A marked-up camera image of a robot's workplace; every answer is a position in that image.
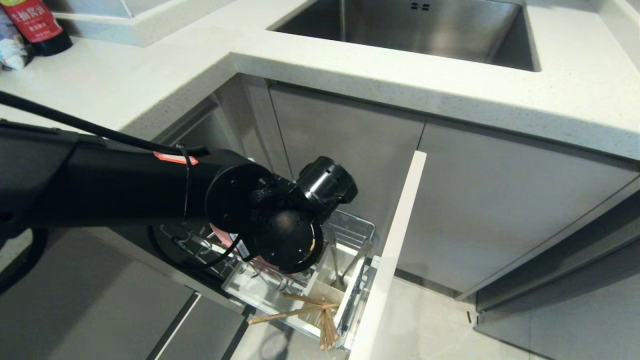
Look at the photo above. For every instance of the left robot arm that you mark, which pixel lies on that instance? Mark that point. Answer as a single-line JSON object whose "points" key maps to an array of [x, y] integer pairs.
{"points": [[100, 185]]}

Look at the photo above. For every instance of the grey cabinet door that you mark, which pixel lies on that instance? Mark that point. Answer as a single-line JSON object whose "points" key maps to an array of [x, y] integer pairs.
{"points": [[350, 140], [565, 300], [500, 210]]}

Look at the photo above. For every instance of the metal spoon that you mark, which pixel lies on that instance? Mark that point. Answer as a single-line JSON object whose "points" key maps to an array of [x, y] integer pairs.
{"points": [[335, 265]]}

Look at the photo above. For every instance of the white utensil compartment box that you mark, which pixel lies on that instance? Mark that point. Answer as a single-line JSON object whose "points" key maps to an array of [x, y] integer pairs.
{"points": [[325, 280]]}

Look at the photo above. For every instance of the white drawer front panel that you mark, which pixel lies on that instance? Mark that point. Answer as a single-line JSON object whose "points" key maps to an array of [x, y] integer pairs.
{"points": [[387, 260]]}

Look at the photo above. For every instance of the wooden chopstick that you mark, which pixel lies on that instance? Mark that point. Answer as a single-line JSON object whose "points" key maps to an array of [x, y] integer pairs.
{"points": [[302, 299], [334, 325], [323, 330], [328, 330], [295, 313]]}

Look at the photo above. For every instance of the wooden chopsticks bundle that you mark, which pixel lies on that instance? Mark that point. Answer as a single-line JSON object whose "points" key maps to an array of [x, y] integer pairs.
{"points": [[260, 295]]}

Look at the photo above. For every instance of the stainless steel sink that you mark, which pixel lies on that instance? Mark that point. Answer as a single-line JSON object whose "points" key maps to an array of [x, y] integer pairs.
{"points": [[425, 35]]}

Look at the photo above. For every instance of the grey cabinet drawer front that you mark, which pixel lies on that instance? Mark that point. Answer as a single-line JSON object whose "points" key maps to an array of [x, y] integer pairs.
{"points": [[85, 310], [200, 332]]}

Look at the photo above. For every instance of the dark sauce bottle red label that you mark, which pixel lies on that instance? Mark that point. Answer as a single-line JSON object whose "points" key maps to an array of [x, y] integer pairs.
{"points": [[37, 22]]}

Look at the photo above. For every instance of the white plastic bag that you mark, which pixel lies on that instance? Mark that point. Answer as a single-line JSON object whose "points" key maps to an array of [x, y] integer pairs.
{"points": [[11, 50]]}

